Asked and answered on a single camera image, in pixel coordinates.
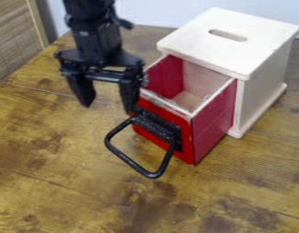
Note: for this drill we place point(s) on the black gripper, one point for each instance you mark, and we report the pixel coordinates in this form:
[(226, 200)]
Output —
[(99, 56)]

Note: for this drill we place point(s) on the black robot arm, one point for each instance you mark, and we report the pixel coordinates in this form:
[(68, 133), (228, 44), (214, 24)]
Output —
[(92, 11)]

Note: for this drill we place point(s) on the red wooden drawer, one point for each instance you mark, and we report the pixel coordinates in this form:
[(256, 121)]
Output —
[(195, 99)]

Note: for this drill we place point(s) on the white wooden box cabinet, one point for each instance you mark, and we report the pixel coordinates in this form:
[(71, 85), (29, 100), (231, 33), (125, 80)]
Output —
[(242, 46)]

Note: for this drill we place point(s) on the black metal drawer handle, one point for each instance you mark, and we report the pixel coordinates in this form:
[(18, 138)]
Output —
[(147, 158)]

